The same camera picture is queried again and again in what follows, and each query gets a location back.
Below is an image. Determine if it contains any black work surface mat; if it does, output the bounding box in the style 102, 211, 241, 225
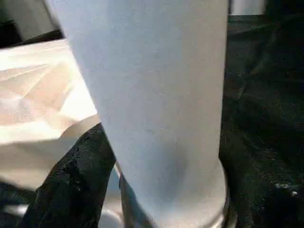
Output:
0, 13, 304, 228

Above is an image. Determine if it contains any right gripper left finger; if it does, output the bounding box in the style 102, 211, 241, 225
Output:
20, 123, 117, 228

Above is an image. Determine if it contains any grey curtain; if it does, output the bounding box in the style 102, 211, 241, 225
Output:
0, 0, 67, 42

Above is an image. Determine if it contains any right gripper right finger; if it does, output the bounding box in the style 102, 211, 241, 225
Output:
219, 133, 304, 228

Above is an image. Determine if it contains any white plastic table leg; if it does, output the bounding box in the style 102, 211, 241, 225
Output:
44, 0, 231, 228

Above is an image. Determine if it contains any white plastic table top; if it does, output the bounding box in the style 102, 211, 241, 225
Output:
0, 38, 124, 228

